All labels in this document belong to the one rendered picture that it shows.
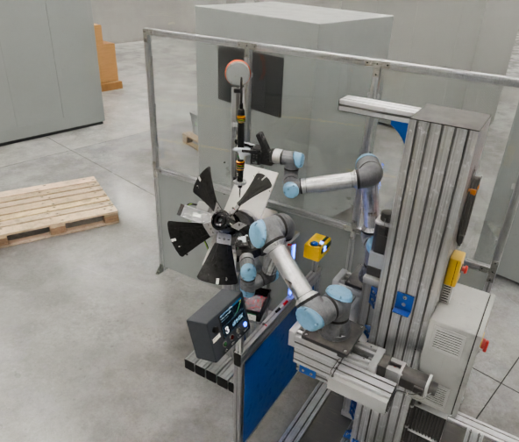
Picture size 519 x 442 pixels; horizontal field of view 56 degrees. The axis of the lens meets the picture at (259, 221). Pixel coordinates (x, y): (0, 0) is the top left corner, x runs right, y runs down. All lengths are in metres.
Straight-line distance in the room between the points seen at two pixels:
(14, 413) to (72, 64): 5.66
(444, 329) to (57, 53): 6.87
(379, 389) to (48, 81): 6.77
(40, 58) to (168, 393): 5.64
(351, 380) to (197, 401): 1.41
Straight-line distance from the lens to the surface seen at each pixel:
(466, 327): 2.22
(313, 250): 2.85
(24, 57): 7.84
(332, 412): 3.10
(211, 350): 2.06
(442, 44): 8.25
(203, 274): 2.75
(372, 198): 2.57
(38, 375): 3.77
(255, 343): 2.53
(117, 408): 3.43
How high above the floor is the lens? 2.54
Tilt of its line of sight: 29 degrees down
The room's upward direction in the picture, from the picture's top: 2 degrees clockwise
